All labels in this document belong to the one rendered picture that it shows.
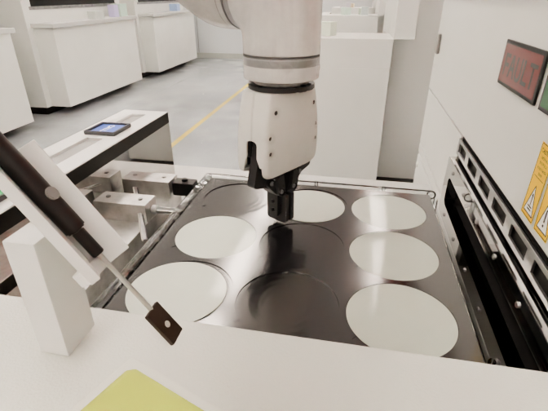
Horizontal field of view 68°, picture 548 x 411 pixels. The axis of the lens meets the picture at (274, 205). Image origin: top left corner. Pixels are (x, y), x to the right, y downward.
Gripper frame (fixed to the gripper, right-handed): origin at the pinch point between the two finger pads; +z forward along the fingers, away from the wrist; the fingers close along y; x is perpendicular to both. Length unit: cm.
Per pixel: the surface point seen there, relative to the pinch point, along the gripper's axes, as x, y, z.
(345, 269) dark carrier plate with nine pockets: 12.2, 3.2, 2.7
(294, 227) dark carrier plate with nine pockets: 2.3, -0.2, 2.8
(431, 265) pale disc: 19.0, -3.9, 2.7
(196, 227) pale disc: -7.2, 8.2, 2.7
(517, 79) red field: 20.7, -13.6, -16.3
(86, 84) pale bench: -442, -179, 67
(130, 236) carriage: -14.7, 13.6, 4.7
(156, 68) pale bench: -538, -337, 77
